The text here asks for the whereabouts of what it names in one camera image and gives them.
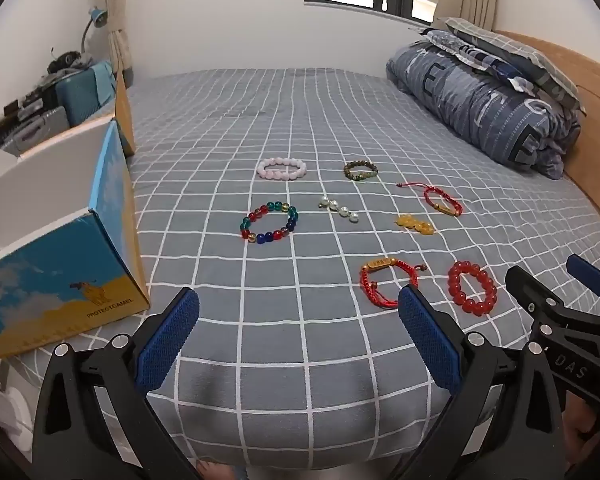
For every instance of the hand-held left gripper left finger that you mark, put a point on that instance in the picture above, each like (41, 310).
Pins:
(170, 335)

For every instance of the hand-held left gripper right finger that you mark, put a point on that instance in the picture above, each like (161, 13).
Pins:
(430, 340)

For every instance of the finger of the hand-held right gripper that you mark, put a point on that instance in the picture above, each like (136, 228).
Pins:
(540, 305)
(587, 272)

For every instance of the blue and yellow cardboard box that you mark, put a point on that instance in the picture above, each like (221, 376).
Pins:
(55, 270)

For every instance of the person's right hand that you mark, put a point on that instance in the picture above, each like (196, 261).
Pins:
(577, 425)

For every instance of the yellow amber pendant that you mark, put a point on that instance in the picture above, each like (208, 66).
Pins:
(422, 229)

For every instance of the person's leg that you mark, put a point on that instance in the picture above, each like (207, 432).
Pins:
(222, 472)

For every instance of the white pearl strand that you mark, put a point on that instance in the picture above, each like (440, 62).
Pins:
(342, 211)

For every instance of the wooden headboard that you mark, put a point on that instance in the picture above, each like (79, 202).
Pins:
(595, 110)

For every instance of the folded grey blue quilt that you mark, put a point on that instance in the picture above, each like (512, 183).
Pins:
(470, 105)

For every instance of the grey checked pillow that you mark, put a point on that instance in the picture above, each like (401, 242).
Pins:
(505, 45)

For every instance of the grey hard case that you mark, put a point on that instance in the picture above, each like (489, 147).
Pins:
(40, 125)

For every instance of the blue suitcase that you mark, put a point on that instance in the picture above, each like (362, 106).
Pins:
(85, 95)

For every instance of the grey checked bedsheet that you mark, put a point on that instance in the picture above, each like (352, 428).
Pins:
(300, 110)

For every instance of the dark clutter pile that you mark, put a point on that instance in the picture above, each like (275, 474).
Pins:
(65, 62)

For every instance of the blue desk lamp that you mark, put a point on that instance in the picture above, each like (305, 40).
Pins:
(98, 16)

